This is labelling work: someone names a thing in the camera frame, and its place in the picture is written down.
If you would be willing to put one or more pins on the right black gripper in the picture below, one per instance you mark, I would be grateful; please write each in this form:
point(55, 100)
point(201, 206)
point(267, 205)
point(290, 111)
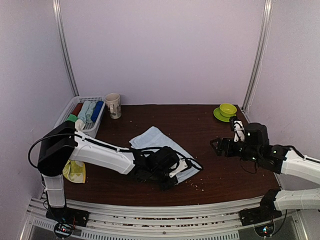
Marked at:
point(228, 141)

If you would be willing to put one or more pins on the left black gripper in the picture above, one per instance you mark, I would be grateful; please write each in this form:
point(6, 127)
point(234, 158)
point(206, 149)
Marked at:
point(165, 186)

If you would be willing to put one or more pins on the light blue towel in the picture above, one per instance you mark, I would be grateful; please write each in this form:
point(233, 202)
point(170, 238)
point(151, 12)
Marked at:
point(153, 137)
point(82, 113)

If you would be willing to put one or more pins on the yellow green patterned towel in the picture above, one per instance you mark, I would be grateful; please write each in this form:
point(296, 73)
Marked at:
point(75, 171)

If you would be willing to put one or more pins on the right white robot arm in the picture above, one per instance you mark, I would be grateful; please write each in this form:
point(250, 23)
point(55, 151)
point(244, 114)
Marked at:
point(251, 143)

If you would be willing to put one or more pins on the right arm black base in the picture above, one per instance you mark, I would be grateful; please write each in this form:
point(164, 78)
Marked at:
point(258, 215)

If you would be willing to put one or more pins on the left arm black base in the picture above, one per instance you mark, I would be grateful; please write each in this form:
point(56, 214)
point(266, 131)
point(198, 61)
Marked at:
point(67, 215)

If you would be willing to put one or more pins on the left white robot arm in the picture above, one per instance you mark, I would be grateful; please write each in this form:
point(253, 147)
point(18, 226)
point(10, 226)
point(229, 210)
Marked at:
point(64, 143)

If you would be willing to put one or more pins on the green saucer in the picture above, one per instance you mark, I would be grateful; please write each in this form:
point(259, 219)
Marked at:
point(220, 115)

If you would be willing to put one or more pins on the green cup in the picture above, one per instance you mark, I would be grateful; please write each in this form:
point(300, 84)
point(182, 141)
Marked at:
point(227, 110)

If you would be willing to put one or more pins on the white plastic basket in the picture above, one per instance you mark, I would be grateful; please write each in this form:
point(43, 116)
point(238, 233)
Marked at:
point(90, 128)

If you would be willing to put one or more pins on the beige ceramic mug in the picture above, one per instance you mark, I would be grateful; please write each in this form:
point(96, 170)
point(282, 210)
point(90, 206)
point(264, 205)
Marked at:
point(113, 102)

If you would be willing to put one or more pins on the rolled dark blue towel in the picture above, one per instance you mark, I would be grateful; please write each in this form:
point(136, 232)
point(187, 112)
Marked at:
point(96, 111)

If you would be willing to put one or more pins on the rolled pale teal towel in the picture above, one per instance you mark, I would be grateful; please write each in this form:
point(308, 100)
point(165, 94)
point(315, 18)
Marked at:
point(90, 111)

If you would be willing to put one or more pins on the rolled white towel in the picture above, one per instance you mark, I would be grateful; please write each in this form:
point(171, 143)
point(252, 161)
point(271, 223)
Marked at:
point(79, 125)

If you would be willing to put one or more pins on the rolled light blue towel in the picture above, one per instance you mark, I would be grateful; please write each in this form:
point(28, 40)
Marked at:
point(82, 113)

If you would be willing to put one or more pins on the rolled green towel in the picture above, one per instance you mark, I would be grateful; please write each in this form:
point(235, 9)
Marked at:
point(72, 118)

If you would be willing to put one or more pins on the rolled brown towel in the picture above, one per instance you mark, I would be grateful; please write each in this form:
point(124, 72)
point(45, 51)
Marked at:
point(77, 109)

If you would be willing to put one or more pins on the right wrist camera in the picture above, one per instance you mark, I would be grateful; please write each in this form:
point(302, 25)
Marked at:
point(237, 127)

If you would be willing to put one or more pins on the aluminium front rail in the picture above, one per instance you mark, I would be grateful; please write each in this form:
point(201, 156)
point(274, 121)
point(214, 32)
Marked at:
point(216, 221)

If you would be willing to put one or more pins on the right aluminium frame post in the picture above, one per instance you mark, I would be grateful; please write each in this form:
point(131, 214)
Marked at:
point(261, 47)

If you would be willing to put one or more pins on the aluminium frame post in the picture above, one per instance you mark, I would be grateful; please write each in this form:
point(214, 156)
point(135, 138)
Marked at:
point(56, 4)
point(261, 47)

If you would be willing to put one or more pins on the left aluminium frame post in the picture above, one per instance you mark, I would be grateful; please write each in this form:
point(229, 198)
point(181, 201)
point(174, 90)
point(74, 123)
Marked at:
point(56, 4)

